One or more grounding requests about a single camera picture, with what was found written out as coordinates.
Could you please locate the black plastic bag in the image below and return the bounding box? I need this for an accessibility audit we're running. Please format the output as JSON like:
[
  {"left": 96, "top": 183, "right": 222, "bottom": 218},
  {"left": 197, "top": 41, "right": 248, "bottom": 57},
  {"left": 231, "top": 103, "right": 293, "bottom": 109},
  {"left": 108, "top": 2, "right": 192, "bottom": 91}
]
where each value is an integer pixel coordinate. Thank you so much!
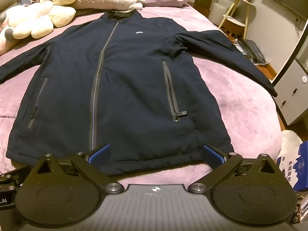
[{"left": 234, "top": 38, "right": 267, "bottom": 66}]

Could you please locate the white cylinder bin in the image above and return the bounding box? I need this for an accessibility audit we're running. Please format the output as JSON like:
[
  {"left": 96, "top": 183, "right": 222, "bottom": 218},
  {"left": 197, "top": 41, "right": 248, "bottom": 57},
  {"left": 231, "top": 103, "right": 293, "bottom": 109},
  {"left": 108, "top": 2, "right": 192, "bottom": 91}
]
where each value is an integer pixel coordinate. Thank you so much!
[{"left": 211, "top": 3, "right": 228, "bottom": 25}]

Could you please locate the dark navy zip jacket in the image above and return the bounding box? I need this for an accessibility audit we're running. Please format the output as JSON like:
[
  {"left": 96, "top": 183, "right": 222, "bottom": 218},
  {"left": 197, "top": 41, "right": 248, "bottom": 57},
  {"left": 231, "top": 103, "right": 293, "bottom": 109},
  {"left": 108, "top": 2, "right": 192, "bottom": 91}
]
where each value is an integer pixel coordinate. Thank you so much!
[{"left": 0, "top": 9, "right": 278, "bottom": 176}]

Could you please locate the white drawer cabinet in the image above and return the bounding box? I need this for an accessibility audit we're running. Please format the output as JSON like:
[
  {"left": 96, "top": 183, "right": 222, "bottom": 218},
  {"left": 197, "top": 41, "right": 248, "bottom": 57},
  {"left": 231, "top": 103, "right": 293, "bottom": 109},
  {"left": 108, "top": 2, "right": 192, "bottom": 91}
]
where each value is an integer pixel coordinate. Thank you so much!
[{"left": 274, "top": 69, "right": 308, "bottom": 126}]

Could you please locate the pink plush with grey spots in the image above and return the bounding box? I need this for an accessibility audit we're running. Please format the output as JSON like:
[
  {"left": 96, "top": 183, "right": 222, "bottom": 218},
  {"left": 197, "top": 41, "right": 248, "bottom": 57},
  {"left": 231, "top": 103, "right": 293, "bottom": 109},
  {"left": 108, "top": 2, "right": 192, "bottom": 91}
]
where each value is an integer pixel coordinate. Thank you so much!
[{"left": 0, "top": 5, "right": 15, "bottom": 56}]

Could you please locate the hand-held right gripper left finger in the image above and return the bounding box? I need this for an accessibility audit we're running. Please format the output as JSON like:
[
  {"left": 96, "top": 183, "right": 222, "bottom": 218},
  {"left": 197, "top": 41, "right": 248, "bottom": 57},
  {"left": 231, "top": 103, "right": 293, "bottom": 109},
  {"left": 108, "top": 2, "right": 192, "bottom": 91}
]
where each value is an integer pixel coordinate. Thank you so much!
[{"left": 36, "top": 144, "right": 123, "bottom": 194}]

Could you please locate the blue printed box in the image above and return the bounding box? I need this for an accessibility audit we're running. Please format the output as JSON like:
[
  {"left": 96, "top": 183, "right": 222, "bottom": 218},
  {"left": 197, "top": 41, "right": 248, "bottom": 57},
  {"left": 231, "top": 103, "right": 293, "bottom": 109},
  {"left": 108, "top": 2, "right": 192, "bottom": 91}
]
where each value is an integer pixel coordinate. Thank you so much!
[{"left": 276, "top": 141, "right": 308, "bottom": 225}]

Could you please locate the yellow flower plush pillow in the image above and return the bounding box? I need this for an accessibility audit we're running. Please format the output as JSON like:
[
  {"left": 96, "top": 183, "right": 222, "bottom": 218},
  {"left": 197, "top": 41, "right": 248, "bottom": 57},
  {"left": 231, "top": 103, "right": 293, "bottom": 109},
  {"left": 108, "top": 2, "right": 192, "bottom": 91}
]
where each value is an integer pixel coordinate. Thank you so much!
[{"left": 7, "top": 0, "right": 80, "bottom": 39}]

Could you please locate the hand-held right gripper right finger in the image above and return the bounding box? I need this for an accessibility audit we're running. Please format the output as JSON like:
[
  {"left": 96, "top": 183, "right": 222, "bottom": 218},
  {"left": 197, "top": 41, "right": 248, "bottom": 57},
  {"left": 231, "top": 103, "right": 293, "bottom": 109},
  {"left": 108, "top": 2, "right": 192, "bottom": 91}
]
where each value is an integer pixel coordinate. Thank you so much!
[{"left": 189, "top": 145, "right": 280, "bottom": 194}]

